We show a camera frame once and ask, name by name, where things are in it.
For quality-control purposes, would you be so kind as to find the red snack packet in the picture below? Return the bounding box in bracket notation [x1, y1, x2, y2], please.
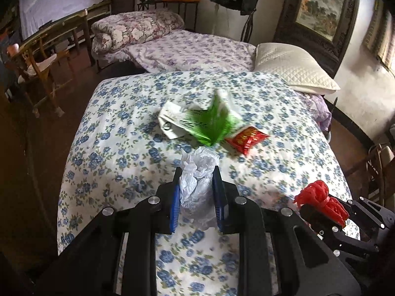
[225, 126, 270, 156]

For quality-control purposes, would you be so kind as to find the purple floral bed sheet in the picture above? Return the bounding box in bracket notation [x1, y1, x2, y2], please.
[123, 29, 332, 131]

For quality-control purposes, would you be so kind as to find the wooden chair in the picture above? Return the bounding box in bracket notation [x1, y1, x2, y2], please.
[6, 9, 93, 118]

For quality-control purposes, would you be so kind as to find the white paper bag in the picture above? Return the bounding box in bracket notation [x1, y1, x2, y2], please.
[158, 100, 198, 139]

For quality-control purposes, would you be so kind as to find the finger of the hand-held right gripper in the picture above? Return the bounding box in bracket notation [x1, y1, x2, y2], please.
[301, 205, 380, 258]
[329, 194, 395, 232]

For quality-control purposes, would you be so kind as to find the green plastic bag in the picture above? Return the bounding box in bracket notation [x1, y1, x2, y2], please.
[182, 91, 241, 147]

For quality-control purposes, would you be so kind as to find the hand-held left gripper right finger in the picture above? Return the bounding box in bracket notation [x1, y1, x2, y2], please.
[212, 166, 361, 296]

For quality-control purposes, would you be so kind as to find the white quilted pillow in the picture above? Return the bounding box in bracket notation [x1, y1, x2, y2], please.
[253, 42, 340, 95]

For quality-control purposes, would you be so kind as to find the dark framed landscape painting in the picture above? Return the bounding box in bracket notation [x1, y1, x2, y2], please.
[273, 0, 361, 77]

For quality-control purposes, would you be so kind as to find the blue floral blanket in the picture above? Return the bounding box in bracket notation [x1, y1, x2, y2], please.
[57, 71, 361, 296]

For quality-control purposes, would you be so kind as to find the white translucent plastic bag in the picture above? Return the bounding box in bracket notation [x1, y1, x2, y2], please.
[179, 146, 220, 230]

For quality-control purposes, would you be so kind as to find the folded floral quilt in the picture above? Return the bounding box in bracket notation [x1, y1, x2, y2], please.
[91, 10, 185, 53]

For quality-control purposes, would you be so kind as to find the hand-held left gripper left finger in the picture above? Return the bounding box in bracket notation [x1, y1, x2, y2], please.
[40, 166, 183, 296]

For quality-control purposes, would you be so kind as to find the red plastic bag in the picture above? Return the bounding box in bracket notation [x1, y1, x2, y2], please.
[293, 180, 351, 225]

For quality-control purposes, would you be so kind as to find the black metal bed frame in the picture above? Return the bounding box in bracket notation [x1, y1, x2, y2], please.
[136, 0, 263, 44]

